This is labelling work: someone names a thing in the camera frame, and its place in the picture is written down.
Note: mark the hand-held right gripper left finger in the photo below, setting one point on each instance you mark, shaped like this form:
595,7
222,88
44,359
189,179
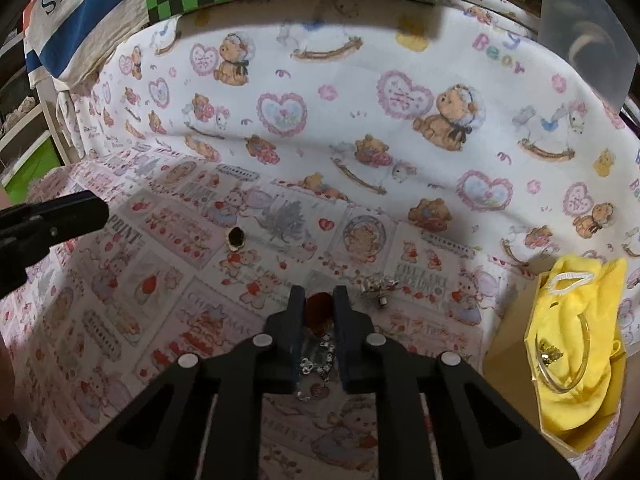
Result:
296,345

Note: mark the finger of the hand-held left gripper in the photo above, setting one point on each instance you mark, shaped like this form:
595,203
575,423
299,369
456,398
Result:
65,220

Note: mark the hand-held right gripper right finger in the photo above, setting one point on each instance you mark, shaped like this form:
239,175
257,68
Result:
344,345

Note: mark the silver earring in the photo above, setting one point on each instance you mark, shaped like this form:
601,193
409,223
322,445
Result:
374,284
385,302

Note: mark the hexagonal cardboard box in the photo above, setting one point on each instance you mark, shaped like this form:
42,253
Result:
510,345

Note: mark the small gold jewelry piece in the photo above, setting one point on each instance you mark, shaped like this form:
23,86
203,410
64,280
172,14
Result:
550,354

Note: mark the green panel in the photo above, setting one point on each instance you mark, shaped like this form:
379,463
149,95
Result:
30,165

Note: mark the strawberry rabbit printed pink cloth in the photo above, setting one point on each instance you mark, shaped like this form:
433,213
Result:
125,285

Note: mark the striped cream orange blue cloth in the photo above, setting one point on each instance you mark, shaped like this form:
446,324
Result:
85,20

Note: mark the gold bangle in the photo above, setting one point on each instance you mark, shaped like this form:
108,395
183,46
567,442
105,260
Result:
586,355

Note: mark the teddy bear printed white cloth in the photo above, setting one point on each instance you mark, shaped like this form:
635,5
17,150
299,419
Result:
350,60

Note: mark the clear plastic lidded container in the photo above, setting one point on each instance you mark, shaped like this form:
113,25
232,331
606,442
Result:
580,35

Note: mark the wooden frame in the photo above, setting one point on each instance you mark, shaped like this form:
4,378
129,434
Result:
50,125

